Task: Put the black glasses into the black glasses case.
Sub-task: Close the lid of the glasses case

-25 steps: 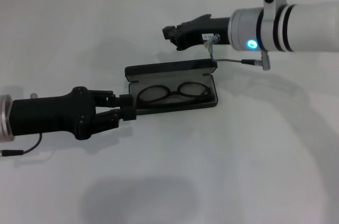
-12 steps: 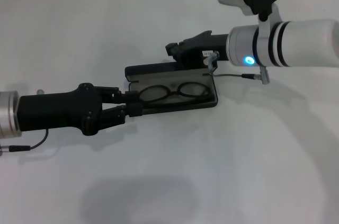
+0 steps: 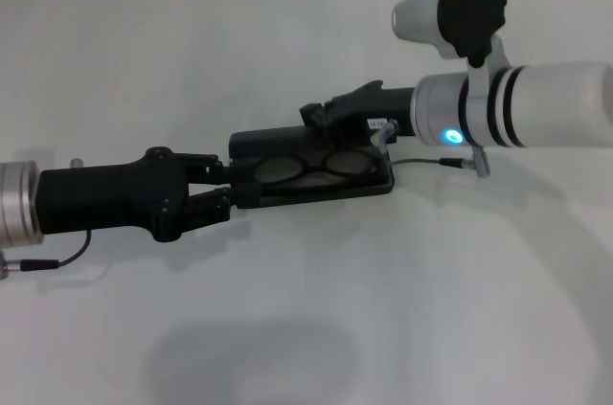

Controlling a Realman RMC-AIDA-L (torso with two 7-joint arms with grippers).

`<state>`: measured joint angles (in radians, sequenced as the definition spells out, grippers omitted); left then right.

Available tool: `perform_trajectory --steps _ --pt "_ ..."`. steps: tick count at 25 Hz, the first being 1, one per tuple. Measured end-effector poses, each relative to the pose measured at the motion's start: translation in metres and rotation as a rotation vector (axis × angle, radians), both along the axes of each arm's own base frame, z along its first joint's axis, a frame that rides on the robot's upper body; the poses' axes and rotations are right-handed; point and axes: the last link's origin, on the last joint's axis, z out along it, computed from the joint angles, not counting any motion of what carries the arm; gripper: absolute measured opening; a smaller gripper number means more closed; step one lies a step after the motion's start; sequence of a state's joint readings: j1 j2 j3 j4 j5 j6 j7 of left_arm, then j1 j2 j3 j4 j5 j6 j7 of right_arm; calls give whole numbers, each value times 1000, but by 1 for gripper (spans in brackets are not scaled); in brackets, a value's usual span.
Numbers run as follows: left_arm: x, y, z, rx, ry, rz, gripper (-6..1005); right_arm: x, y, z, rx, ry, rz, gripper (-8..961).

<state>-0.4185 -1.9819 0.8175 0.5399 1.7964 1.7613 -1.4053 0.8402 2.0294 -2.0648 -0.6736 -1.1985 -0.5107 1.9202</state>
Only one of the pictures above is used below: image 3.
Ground black glasses case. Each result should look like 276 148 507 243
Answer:
227 124 397 211

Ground black round glasses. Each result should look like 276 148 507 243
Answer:
256 148 379 190

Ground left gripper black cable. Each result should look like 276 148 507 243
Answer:
0 230 93 280

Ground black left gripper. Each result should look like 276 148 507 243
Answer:
36 146 263 244

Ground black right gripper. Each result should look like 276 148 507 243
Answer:
299 80 418 146

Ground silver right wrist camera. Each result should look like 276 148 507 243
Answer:
391 0 511 147

